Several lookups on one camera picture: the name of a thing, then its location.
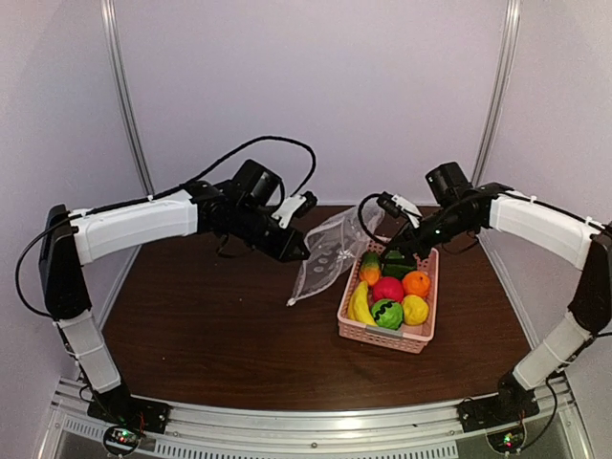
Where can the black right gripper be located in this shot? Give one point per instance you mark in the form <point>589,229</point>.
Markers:
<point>402,240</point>

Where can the red toy apple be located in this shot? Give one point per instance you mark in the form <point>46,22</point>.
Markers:
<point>388,288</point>

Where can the aluminium corner post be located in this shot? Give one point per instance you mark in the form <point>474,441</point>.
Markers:
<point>112,34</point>
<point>503,70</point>

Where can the aluminium front rail frame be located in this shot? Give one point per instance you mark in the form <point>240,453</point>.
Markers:
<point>420,431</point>

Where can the left aluminium corner post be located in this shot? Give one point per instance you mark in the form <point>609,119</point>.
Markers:
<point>112,34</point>

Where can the clear zip top bag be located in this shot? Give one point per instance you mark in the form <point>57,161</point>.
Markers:
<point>335,245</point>

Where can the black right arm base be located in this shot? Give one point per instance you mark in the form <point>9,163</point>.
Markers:
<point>497,411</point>

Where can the yellow toy lemon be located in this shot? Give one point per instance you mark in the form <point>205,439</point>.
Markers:
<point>416,310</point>

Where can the right aluminium corner post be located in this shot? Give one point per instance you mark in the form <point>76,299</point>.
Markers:
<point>503,70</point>

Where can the orange toy tangerine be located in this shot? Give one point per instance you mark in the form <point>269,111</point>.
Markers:
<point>416,283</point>

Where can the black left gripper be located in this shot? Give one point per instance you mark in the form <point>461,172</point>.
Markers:
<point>281,251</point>

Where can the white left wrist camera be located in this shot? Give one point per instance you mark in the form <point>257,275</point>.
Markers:
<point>296,206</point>

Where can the green black toy watermelon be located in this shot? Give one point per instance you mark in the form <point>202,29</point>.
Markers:
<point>388,314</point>

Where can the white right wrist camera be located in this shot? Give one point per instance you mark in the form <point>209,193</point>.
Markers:
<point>396,206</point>

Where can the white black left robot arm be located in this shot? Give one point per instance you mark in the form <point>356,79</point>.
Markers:
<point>236,207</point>

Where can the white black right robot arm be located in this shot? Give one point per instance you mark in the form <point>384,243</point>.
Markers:
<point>585,244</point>

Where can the right circuit board with leds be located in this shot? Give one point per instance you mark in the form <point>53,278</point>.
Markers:
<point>506,441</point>

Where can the yellow toy banana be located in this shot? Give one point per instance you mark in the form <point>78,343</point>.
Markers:
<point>358,308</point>

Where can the circuit board with leds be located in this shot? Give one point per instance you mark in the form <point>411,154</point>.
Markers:
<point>506,441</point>
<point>119,440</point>

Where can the orange green toy carrot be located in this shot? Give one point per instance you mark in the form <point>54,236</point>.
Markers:
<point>370,270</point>

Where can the left circuit board with leds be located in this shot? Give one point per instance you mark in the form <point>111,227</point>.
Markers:
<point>119,440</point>

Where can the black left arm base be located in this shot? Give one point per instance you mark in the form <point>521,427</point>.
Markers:
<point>119,407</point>

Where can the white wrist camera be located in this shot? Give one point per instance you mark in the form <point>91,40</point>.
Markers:
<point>296,206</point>
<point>396,206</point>

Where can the green toy bell pepper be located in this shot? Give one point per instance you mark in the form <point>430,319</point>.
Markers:
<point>398,268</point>

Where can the pink perforated plastic basket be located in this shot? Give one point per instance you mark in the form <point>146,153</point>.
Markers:
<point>410,339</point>

